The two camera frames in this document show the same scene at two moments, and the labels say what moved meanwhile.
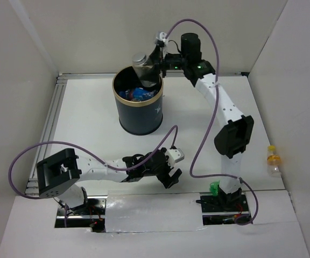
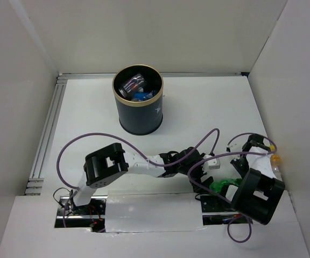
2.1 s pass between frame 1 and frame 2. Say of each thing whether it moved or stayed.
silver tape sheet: stayed
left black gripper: moved
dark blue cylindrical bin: stayed
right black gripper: moved
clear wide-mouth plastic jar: moved
